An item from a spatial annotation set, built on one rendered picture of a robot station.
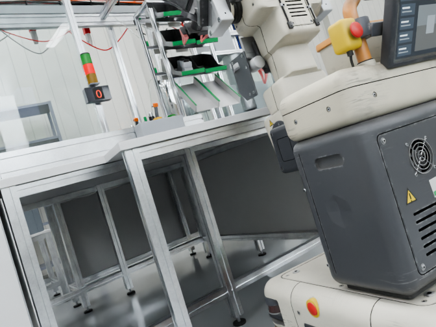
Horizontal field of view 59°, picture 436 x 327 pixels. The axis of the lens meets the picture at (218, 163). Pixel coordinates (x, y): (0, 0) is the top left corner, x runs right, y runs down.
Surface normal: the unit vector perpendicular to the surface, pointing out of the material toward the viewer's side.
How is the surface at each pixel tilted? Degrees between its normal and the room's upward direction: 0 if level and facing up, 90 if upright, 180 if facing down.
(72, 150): 90
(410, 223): 90
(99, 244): 90
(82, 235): 90
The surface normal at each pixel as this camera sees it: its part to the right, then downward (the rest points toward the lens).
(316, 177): -0.85, 0.25
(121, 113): 0.43, -0.14
